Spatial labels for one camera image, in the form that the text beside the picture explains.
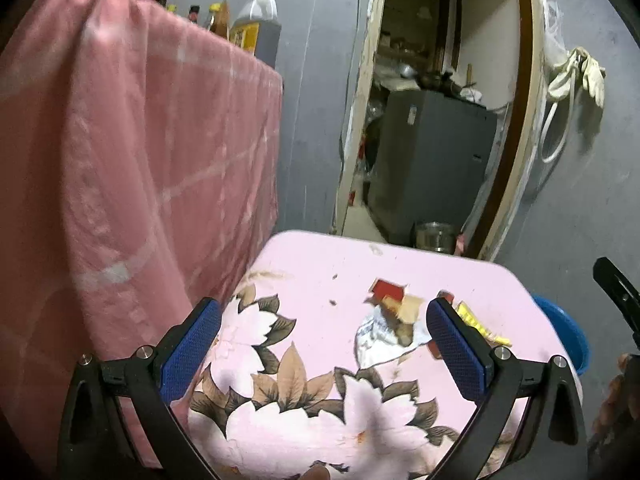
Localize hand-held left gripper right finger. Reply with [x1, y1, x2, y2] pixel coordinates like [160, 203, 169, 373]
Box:
[425, 296, 588, 480]

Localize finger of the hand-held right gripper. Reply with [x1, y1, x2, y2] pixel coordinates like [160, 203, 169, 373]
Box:
[592, 257, 640, 350]

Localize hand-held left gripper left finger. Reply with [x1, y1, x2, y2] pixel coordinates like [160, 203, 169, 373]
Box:
[57, 297, 223, 480]

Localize yellow wrapper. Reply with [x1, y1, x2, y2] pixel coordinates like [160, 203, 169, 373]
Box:
[452, 300, 513, 348]

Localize blue plastic bucket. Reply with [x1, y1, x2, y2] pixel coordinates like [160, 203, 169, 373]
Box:
[531, 294, 590, 376]

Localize red brown foil wrapper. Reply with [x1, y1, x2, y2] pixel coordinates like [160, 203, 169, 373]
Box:
[354, 279, 435, 367]

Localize person's right hand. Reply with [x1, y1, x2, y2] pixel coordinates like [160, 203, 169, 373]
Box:
[592, 352, 640, 441]

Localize steel pot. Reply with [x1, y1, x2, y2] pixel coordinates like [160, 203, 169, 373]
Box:
[414, 221, 458, 253]

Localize pink floral cloth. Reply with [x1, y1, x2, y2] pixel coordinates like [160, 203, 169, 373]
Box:
[187, 230, 583, 480]

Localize white red sack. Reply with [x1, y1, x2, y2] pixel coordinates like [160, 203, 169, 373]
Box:
[347, 180, 368, 211]

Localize pink checked cloth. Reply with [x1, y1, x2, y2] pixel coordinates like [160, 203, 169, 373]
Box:
[0, 0, 285, 480]

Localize cream rubber gloves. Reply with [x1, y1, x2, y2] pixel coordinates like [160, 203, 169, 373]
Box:
[547, 46, 607, 108]

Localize clear plastic bag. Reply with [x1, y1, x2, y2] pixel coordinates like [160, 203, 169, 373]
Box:
[542, 2, 571, 76]

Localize black wok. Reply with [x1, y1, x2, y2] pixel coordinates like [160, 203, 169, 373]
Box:
[417, 72, 461, 97]

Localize large oil jug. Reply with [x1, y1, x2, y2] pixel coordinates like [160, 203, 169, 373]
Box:
[230, 0, 282, 68]

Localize wooden door frame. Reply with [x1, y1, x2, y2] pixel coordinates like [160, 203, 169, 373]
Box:
[330, 0, 551, 263]

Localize white hose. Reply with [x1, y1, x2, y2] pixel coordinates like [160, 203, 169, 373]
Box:
[540, 72, 576, 163]

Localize wooden wall shelf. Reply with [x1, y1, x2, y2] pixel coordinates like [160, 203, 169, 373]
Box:
[377, 0, 451, 68]

